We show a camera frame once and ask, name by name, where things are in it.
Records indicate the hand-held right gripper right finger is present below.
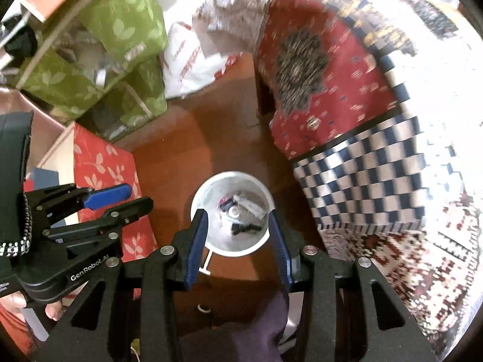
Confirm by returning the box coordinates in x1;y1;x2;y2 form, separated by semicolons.
268;209;436;362

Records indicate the green leaf-print bag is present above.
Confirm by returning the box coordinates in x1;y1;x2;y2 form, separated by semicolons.
19;0;168;129

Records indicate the dark purple cloth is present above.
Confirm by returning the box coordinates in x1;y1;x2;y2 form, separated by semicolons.
181;290;293;362

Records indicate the person's left hand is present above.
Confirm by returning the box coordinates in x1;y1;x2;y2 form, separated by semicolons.
0;292;68;321

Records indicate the red floral box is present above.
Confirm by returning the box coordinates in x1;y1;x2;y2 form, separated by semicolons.
38;122;158;262

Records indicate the white bucket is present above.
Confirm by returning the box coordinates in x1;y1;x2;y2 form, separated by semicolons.
190;171;273;258

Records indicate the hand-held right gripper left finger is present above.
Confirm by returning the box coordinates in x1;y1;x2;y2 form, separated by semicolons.
45;208;210;362

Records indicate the white plastic bag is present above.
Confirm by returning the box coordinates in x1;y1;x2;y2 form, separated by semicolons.
160;21;242;99

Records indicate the white plastic stick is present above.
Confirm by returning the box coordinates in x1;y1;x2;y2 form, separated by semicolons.
199;251;214;275

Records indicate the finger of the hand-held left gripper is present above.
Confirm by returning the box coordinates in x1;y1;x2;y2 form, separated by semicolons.
41;196;155;264
24;183;133;231

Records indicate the patchwork printed bedsheet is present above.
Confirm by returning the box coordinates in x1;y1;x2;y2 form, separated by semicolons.
194;0;483;359

